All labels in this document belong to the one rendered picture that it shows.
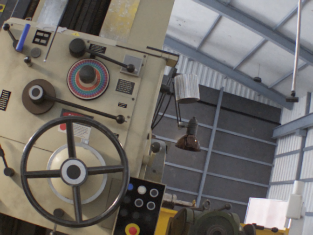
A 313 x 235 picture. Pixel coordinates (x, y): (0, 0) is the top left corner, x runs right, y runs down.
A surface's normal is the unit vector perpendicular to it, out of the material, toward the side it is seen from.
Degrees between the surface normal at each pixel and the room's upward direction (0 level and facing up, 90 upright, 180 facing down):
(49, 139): 90
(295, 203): 90
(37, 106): 90
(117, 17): 90
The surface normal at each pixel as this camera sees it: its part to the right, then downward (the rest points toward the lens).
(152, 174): 0.23, -0.52
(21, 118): 0.16, -0.20
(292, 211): -0.44, -0.31
